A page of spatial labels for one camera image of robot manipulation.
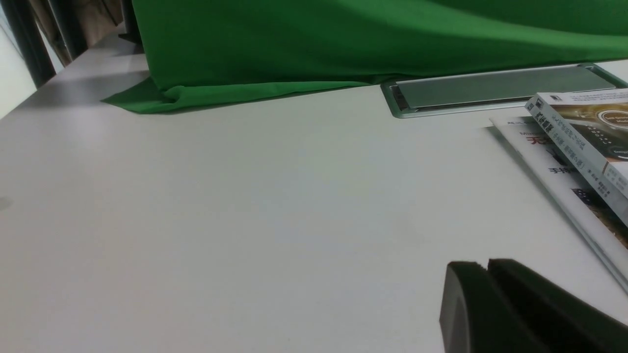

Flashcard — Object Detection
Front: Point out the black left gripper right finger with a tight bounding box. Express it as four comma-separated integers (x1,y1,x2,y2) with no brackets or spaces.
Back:
488,259,628,353

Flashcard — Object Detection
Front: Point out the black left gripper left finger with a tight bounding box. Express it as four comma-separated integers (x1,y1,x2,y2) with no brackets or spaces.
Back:
439,261,550,353

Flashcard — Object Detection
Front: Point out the thin white booklet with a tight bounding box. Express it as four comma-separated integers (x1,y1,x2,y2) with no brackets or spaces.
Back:
491,117,628,290

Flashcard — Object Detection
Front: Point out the thick white paperback book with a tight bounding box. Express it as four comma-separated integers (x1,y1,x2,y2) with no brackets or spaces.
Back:
525,88,628,223

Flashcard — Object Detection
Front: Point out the green cloth backdrop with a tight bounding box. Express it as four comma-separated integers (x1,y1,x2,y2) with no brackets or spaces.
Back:
104,0,628,114

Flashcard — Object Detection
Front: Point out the metal desk cable cover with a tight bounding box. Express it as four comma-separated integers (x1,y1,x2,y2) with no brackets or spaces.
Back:
380,63,627,119

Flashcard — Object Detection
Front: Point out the black vertical post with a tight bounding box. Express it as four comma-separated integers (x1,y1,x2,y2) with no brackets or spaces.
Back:
1,0,56,89

